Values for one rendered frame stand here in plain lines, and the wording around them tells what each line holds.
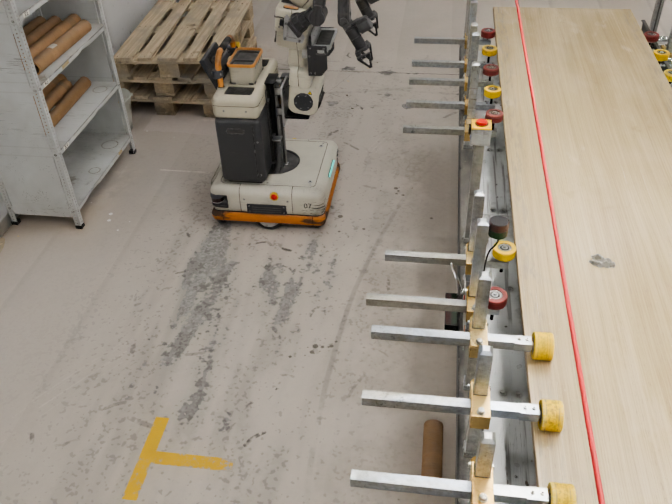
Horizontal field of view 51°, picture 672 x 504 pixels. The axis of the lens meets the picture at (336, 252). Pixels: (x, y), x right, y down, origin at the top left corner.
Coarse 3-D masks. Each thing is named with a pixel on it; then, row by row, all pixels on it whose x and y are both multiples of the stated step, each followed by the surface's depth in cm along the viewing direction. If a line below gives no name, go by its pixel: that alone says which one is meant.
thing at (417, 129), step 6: (408, 126) 332; (414, 126) 332; (420, 126) 332; (426, 126) 332; (432, 126) 332; (438, 126) 332; (444, 126) 331; (450, 126) 331; (408, 132) 333; (414, 132) 333; (420, 132) 332; (426, 132) 332; (432, 132) 331; (438, 132) 331; (444, 132) 331; (450, 132) 330; (456, 132) 330; (462, 132) 329; (492, 132) 327
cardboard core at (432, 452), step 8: (424, 424) 292; (432, 424) 288; (440, 424) 290; (424, 432) 288; (432, 432) 285; (440, 432) 286; (424, 440) 285; (432, 440) 282; (440, 440) 284; (424, 448) 281; (432, 448) 279; (440, 448) 281; (424, 456) 278; (432, 456) 276; (440, 456) 278; (424, 464) 275; (432, 464) 273; (440, 464) 275; (424, 472) 272; (432, 472) 271; (440, 472) 273
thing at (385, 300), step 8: (368, 296) 234; (376, 296) 234; (384, 296) 234; (392, 296) 234; (400, 296) 234; (408, 296) 234; (416, 296) 234; (368, 304) 235; (376, 304) 234; (384, 304) 234; (392, 304) 233; (400, 304) 233; (408, 304) 232; (416, 304) 232; (424, 304) 231; (432, 304) 231; (440, 304) 230; (448, 304) 230; (456, 304) 230; (464, 304) 230; (464, 312) 231; (488, 312) 229; (496, 312) 229
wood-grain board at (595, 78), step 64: (512, 64) 364; (576, 64) 362; (640, 64) 359; (512, 128) 312; (576, 128) 310; (640, 128) 308; (512, 192) 272; (576, 192) 271; (640, 192) 270; (576, 256) 241; (640, 256) 240; (576, 320) 217; (640, 320) 216; (576, 384) 197; (640, 384) 196; (576, 448) 181; (640, 448) 180
